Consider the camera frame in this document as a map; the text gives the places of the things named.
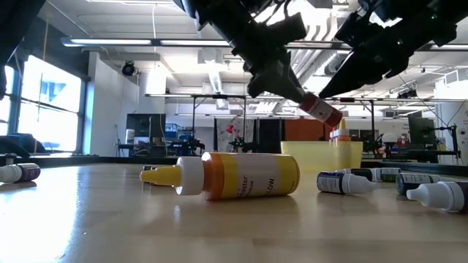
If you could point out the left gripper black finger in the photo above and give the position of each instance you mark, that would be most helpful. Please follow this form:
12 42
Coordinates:
274 85
292 75

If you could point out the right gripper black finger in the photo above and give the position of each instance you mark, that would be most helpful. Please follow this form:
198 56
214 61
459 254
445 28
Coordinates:
351 67
376 71

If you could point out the large red food coloring bottle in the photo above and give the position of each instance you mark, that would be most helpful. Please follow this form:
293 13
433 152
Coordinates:
332 136
321 109

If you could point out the large yellow food coloring bottle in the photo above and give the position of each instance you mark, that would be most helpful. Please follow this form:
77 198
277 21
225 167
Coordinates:
343 140
237 175

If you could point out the small pale-label dropper bottle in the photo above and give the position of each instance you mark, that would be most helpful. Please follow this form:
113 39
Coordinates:
390 174

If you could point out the small dark-green-label dropper bottle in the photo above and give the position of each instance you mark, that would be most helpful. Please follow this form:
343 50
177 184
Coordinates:
360 174

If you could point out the small green dropper bottle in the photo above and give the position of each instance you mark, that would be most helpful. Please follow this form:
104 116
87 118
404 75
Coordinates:
147 167

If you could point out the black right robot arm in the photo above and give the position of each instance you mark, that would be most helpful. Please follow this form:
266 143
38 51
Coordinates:
453 6

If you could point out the black partition panel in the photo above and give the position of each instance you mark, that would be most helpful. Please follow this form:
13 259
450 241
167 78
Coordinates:
270 135

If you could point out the orange partition panel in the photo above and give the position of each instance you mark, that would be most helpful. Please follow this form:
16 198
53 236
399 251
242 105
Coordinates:
307 131

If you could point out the dark background monitor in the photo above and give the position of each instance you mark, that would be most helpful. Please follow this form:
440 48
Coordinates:
421 129

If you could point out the yellow translucent plastic bin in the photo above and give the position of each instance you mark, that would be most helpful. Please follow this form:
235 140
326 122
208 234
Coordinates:
307 157

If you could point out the black background robot arms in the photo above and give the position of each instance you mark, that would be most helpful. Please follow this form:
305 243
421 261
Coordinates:
190 146

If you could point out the black background stand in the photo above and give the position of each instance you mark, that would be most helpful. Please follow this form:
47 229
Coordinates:
454 140

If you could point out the small navy-label dropper bottle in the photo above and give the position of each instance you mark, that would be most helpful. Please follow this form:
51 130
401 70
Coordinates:
409 180

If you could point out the small blue-label dropper bottle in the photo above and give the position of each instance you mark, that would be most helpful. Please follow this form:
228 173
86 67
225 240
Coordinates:
336 182

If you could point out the black round ceiling spotlight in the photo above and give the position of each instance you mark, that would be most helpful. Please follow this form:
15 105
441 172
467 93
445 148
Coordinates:
128 68

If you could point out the small maroon-label dropper bottle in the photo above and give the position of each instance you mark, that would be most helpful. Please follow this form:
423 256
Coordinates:
438 195

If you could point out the long ceiling light strip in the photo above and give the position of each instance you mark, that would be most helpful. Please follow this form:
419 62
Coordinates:
109 42

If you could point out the large bright window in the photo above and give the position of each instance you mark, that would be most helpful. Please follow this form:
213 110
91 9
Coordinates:
49 106

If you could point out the dark bulky background object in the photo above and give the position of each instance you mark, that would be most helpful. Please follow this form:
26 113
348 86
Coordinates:
18 144

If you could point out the small purple-label dropper bottle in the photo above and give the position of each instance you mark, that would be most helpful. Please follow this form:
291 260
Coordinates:
22 172

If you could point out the black background rig frame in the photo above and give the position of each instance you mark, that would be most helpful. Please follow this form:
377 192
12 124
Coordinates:
219 96
358 99

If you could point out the black ceiling-mounted camera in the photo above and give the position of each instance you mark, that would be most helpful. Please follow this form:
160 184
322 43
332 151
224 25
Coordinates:
407 94

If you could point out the white wall air vent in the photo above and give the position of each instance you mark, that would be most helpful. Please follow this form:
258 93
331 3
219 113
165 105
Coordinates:
456 76

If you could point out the black aluminium table frame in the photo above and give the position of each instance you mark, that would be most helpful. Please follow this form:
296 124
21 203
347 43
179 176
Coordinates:
109 160

